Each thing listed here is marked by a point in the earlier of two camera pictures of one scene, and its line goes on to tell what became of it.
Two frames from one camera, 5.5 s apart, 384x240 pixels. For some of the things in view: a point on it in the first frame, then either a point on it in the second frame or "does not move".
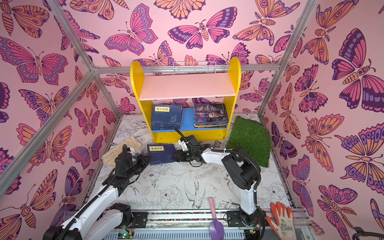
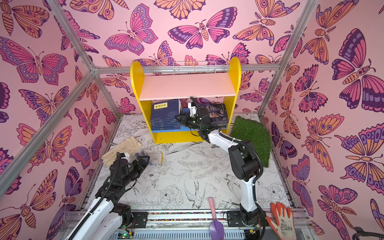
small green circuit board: (125, 235) does not move
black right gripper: (183, 154) -> (190, 121)
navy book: (160, 153) -> (163, 114)
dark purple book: (210, 115) does not move
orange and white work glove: (282, 221) does not move
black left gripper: (140, 158) does not move
